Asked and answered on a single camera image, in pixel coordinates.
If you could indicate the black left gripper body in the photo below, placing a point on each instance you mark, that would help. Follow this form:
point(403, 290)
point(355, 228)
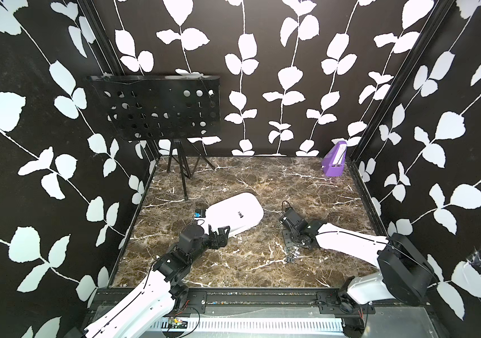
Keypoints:
point(211, 241)

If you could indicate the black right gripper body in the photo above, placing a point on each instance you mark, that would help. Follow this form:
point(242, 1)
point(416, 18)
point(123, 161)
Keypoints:
point(290, 239)

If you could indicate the pile of chrome sockets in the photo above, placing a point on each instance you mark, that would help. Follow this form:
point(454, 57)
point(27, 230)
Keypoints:
point(292, 253)

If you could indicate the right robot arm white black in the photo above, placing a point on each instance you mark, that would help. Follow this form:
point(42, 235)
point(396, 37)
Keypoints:
point(402, 273)

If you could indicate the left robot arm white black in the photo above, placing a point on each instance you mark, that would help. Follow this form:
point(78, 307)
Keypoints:
point(155, 296)

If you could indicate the white plastic storage tray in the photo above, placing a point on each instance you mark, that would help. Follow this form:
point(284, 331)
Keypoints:
point(241, 212)

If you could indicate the purple stapler box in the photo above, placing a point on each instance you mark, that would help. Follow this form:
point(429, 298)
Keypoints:
point(334, 162)

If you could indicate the black music stand tripod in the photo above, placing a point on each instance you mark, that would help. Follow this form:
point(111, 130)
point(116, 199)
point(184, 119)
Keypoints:
point(178, 154)

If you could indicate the black perforated music stand desk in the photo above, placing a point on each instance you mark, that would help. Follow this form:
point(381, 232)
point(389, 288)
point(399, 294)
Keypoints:
point(151, 107)

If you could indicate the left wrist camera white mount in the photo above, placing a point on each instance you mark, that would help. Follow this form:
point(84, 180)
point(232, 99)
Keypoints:
point(199, 217)

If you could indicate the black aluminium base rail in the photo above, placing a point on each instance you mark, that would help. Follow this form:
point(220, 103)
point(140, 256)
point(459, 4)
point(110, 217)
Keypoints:
point(387, 318)

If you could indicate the white ribbed cable duct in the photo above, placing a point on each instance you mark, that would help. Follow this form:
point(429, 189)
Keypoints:
point(316, 326)

